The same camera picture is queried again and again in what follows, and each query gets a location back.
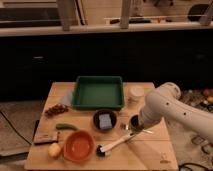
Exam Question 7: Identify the green chili pepper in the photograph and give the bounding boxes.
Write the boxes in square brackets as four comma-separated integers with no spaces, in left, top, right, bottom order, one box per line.
[56,124,78,131]

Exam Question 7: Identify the red grape bunch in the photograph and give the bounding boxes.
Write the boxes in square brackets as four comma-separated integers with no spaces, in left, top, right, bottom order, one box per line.
[44,104,68,117]

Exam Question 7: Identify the metal cup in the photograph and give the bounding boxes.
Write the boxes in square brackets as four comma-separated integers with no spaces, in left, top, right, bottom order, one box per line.
[129,115,140,132]

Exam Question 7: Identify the orange bowl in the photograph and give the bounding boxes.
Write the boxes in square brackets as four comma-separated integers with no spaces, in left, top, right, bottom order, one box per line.
[63,130,95,162]

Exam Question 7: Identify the white translucent cup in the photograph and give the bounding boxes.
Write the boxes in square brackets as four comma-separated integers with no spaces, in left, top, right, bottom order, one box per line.
[129,86,144,103]

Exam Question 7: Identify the blue grey sponge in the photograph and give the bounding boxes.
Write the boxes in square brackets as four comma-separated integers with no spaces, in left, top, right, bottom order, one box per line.
[99,114,112,130]

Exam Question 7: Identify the black cable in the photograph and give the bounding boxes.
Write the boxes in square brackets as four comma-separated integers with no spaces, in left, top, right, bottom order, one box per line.
[0,111,34,147]

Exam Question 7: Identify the white handled dish brush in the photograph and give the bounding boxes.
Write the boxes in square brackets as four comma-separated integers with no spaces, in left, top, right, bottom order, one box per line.
[96,133,135,157]

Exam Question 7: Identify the dark bowl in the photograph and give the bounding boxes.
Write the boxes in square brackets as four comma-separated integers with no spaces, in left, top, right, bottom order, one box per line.
[93,109,117,131]

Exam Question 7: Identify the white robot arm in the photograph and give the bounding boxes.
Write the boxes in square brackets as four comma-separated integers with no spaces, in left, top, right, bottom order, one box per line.
[138,82,213,143]

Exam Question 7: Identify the green plastic tray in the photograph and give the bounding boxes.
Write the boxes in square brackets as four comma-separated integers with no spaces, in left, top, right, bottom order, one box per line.
[72,76,125,110]

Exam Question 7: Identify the silver fork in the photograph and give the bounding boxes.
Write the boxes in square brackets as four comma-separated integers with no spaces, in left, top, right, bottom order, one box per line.
[120,123,155,135]

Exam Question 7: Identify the brown wooden block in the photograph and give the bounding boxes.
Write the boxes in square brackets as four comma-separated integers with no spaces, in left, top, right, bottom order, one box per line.
[33,131,59,145]

